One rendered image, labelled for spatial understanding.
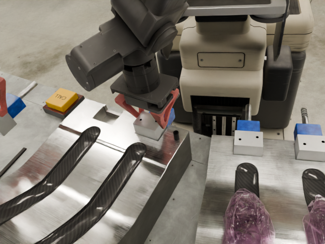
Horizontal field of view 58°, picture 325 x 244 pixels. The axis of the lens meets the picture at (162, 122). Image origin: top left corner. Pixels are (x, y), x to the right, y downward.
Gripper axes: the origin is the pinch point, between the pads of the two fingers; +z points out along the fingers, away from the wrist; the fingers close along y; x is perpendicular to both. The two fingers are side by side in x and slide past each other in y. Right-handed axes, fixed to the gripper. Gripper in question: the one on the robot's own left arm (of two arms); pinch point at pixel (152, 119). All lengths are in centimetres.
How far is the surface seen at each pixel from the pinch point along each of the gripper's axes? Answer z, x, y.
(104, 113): 3.8, 0.4, -13.4
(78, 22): 93, 154, -200
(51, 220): 0.1, -24.0, -3.5
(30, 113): 10.9, -2.7, -39.6
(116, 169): 2.4, -11.2, -1.2
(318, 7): 94, 239, 5
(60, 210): 1.1, -22.0, -4.1
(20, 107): -1.9, -9.1, -26.7
